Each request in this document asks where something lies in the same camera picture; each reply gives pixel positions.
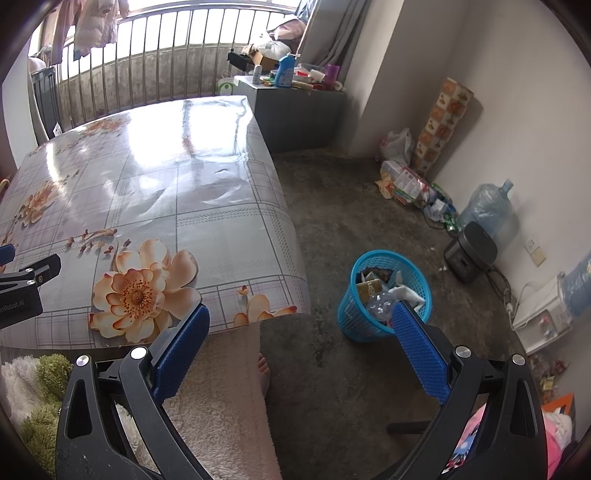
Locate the black slatted rack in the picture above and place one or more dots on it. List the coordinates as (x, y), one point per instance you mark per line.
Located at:
(44, 101)

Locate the purple bottle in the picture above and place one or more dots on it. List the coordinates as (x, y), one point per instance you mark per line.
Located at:
(332, 74)

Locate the white plastic bag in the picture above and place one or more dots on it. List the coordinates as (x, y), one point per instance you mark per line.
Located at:
(398, 145)

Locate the white appliance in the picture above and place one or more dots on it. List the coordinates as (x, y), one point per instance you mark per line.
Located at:
(542, 318)

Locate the grey curtain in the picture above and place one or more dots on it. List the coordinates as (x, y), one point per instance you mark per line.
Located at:
(341, 32)

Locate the light blue package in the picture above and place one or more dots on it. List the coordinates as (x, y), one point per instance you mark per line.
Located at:
(579, 286)

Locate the blue plastic waste basket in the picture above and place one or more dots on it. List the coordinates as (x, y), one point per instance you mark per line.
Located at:
(360, 323)

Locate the beige down coat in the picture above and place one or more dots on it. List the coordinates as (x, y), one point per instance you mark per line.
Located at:
(94, 25)

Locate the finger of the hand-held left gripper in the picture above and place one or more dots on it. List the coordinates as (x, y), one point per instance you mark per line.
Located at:
(44, 270)
(5, 254)

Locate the pink hanging garment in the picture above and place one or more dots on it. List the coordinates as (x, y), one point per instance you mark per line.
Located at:
(62, 32)

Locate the floral plastic tablecloth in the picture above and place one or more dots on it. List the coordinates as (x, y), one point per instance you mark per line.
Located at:
(161, 184)

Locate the metal balcony railing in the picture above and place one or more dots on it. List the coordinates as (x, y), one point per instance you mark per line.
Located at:
(161, 69)

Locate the pile of packets on floor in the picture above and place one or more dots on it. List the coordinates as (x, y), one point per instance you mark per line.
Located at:
(406, 184)

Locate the green white fuzzy garment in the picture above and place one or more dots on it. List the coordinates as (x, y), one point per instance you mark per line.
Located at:
(46, 378)

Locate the blue water jug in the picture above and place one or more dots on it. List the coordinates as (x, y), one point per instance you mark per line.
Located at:
(487, 210)

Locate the open cardboard box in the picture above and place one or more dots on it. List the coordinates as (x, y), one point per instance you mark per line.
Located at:
(264, 56)

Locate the wall socket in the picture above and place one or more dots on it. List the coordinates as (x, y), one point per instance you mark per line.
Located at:
(535, 251)

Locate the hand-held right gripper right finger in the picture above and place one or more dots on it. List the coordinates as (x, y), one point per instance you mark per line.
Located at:
(420, 350)

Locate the blue detergent bottle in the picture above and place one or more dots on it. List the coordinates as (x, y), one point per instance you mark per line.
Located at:
(285, 71)

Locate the grey cabinet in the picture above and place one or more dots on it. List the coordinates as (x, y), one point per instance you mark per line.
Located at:
(300, 120)

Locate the person's foot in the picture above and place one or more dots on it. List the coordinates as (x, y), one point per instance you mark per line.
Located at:
(263, 376)

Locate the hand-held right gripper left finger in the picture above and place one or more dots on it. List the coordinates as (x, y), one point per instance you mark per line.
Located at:
(182, 350)

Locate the beige fleece pant leg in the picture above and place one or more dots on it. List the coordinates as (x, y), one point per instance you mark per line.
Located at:
(221, 415)

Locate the clear plastic bottle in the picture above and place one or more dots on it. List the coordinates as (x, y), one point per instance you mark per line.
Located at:
(381, 305)

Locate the orange box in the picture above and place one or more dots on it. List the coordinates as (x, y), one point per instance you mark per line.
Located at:
(563, 402)

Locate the pink printed cloth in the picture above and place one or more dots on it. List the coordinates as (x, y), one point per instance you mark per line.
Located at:
(556, 434)

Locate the black rice cooker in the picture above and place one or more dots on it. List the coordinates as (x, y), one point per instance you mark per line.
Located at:
(471, 254)

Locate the white green bag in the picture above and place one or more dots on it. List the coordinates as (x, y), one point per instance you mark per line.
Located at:
(226, 86)

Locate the patterned rolled mat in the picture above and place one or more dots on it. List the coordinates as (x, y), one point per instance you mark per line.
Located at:
(443, 124)

